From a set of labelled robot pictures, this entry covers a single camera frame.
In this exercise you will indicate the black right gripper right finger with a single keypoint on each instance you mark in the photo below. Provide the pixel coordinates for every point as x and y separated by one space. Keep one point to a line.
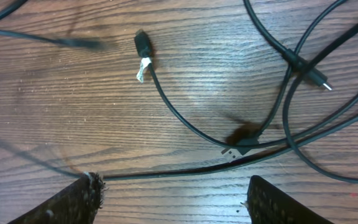
267 204

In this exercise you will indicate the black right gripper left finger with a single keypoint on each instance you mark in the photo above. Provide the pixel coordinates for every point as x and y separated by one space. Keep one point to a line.
77 203

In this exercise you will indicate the black cable grey USB plug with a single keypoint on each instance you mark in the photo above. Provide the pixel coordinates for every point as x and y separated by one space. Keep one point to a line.
298 69

